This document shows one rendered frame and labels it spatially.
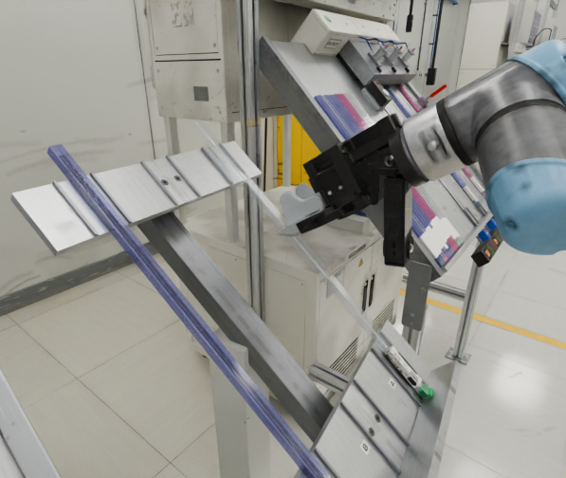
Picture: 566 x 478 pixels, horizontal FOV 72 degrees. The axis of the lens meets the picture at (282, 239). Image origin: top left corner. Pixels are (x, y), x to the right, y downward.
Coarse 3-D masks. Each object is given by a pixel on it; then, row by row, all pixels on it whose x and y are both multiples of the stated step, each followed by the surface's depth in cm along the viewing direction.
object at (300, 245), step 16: (208, 128) 57; (208, 144) 57; (224, 160) 56; (240, 176) 56; (256, 192) 55; (272, 208) 56; (304, 256) 55; (320, 272) 54; (336, 288) 54; (352, 304) 54; (368, 320) 54; (384, 336) 54; (384, 352) 54
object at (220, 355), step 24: (72, 168) 39; (96, 192) 39; (120, 240) 39; (144, 264) 38; (168, 288) 38; (192, 312) 38; (216, 336) 38; (216, 360) 37; (240, 384) 37; (264, 408) 37; (288, 432) 37; (312, 456) 37
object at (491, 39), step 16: (480, 16) 358; (496, 16) 350; (512, 16) 366; (528, 16) 345; (480, 32) 361; (496, 32) 354; (512, 32) 355; (528, 32) 348; (464, 48) 373; (480, 48) 365; (496, 48) 358; (512, 48) 347; (528, 48) 374; (464, 64) 378; (480, 64) 369; (496, 64) 362; (464, 80) 382
